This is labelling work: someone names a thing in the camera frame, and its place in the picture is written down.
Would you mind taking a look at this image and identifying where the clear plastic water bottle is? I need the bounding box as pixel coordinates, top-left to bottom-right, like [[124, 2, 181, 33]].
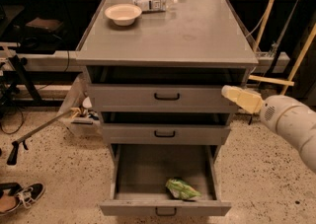
[[132, 0, 178, 13]]

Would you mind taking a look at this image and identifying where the long reacher grabber tool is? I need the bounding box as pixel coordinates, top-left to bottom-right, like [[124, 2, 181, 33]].
[[7, 109, 72, 166]]

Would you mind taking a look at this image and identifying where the white paper bowl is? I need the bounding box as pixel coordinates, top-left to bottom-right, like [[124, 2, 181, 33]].
[[105, 4, 142, 27]]

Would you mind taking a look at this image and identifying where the green rice chip bag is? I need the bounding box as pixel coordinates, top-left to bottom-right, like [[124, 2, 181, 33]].
[[165, 178, 201, 200]]

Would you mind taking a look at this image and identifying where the grey bottom drawer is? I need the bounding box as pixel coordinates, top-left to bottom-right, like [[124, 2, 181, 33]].
[[100, 144, 231, 217]]

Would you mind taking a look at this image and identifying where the clear plastic storage bin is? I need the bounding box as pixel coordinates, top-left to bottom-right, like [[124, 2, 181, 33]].
[[58, 74, 101, 137]]

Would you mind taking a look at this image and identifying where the black box on shelf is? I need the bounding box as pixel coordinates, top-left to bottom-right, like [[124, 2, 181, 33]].
[[25, 18, 63, 34]]

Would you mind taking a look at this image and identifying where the grey drawer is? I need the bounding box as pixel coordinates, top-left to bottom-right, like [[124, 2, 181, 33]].
[[101, 112, 230, 145], [100, 144, 231, 217], [86, 67, 248, 113]]

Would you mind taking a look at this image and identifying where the black metal stand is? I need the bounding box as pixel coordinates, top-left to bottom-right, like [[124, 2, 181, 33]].
[[0, 42, 42, 105]]

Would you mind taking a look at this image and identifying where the grey middle drawer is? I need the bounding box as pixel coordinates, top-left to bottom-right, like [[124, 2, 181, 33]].
[[101, 112, 230, 145]]

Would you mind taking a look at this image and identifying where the grey top drawer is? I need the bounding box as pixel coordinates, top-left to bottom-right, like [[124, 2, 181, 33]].
[[86, 67, 248, 113]]

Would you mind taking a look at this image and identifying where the black and white sneaker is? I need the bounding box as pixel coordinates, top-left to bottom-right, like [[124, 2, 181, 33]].
[[0, 183, 44, 215]]

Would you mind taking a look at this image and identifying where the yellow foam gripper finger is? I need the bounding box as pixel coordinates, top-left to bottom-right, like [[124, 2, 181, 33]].
[[221, 85, 264, 113]]

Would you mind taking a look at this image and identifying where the wooden easel frame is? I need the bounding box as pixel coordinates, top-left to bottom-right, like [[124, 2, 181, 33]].
[[249, 0, 302, 95]]

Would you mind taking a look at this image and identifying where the grey drawer cabinet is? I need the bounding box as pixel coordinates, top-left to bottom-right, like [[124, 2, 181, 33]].
[[75, 0, 260, 163]]

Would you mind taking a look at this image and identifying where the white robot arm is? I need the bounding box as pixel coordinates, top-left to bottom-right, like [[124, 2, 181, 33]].
[[221, 85, 316, 173]]

